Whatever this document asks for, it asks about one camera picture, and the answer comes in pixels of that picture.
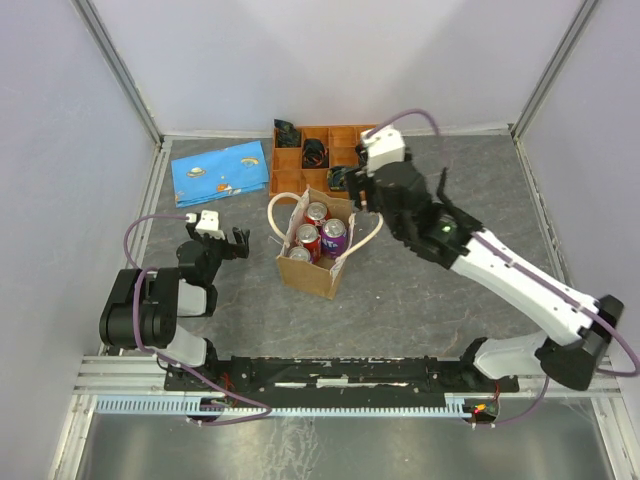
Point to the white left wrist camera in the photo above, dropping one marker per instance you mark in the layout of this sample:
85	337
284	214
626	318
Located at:
207	223

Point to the blue space-print cloth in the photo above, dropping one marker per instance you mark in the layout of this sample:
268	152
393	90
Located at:
213	175

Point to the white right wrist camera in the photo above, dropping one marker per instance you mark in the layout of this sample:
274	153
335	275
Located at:
385	146

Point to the right aluminium corner post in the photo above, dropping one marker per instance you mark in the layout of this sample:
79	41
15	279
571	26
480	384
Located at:
554	66

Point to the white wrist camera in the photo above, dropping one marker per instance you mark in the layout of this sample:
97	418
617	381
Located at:
385	146
207	223

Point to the dark rolled sock middle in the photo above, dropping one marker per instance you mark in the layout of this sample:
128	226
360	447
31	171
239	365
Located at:
314	154

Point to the red soda can back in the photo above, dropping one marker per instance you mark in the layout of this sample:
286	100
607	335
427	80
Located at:
317	214

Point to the dark rolled sock right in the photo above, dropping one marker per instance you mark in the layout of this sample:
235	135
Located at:
362	155

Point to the burlap canvas tote bag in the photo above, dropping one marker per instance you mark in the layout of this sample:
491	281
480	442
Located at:
323	277

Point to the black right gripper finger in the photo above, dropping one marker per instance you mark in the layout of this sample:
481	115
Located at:
360	189
440	192

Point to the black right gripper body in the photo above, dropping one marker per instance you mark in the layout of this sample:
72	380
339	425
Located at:
397	229

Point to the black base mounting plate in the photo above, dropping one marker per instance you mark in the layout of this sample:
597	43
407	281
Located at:
351	382

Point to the aluminium corner post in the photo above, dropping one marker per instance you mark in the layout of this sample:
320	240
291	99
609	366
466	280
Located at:
90	16
554	66

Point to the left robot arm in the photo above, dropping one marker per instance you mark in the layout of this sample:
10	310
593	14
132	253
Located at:
143	312

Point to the dark rolled sock front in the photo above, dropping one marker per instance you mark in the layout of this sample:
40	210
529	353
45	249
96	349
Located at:
337	178

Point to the red soda can middle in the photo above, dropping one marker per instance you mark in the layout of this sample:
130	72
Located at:
308	236

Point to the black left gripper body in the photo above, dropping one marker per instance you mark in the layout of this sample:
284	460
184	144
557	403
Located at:
217	249

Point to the dark rolled sock back-left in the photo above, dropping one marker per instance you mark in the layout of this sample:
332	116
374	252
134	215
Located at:
286	134

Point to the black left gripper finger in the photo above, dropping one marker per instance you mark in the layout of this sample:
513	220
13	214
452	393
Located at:
191	229
239	248

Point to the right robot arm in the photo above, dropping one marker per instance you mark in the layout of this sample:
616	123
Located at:
576	329

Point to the purple soda can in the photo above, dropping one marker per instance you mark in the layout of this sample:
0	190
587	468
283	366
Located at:
334	238

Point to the left aluminium corner post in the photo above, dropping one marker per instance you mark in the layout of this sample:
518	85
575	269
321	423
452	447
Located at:
90	16

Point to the light blue cable duct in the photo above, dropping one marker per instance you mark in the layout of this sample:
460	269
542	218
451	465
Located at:
194	406

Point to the aluminium front rail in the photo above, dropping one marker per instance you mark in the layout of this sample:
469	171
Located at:
135	375

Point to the wooden compartment tray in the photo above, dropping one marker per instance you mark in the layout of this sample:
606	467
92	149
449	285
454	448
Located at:
288	174

